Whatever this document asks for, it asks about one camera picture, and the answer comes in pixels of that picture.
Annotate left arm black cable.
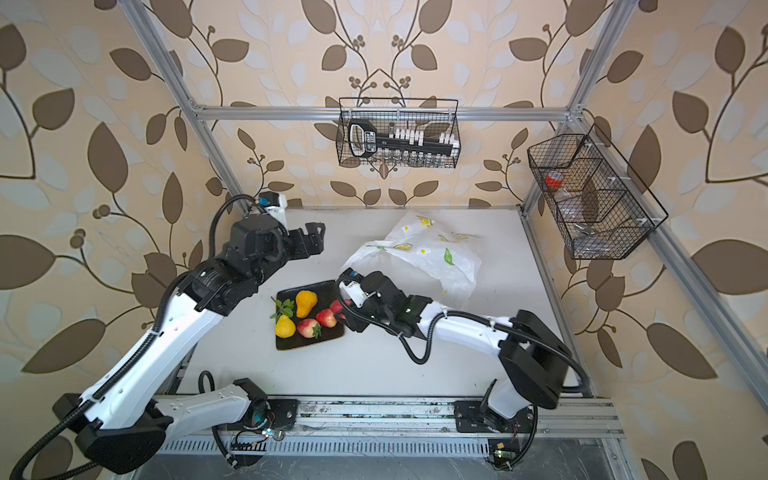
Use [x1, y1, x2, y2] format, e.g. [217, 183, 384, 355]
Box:
[8, 193, 265, 480]

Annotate red fake apple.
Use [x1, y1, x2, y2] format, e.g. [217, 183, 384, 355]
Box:
[315, 309, 337, 328]

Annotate black tool in basket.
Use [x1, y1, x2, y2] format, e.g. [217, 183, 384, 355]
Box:
[346, 119, 461, 160]

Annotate yellow fake pear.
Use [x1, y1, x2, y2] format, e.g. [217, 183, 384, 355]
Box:
[295, 290, 318, 319]

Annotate black wire basket right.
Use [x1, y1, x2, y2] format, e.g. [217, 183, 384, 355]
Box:
[527, 125, 668, 260]

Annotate black wire basket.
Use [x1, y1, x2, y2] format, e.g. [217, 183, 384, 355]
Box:
[332, 96, 462, 169]
[527, 125, 668, 260]

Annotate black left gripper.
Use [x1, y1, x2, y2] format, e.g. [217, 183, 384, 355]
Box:
[249, 219, 326, 288]

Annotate black wire basket back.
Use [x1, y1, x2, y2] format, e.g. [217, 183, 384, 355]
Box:
[332, 96, 462, 169]

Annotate red fake strawberry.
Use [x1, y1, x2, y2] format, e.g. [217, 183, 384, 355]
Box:
[330, 300, 344, 318]

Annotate dark square plate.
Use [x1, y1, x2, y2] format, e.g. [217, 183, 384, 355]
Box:
[275, 281, 345, 351]

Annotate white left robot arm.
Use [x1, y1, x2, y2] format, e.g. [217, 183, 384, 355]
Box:
[44, 214, 325, 478]

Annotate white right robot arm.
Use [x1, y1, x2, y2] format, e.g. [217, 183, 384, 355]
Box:
[334, 268, 584, 419]

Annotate yellow fake lemon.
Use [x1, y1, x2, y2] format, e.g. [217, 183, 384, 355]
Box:
[275, 315, 296, 339]

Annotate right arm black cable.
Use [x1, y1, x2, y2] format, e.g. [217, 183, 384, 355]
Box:
[335, 281, 592, 469]

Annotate green fake leaves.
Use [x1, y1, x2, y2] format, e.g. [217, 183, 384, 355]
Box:
[271, 298, 295, 322]

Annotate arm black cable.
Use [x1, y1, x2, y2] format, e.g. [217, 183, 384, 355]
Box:
[335, 281, 592, 469]
[8, 193, 265, 480]

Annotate white plastic bag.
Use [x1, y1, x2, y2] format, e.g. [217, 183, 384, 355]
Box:
[343, 212, 482, 307]

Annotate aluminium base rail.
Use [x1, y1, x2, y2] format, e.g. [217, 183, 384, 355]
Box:
[128, 395, 625, 439]

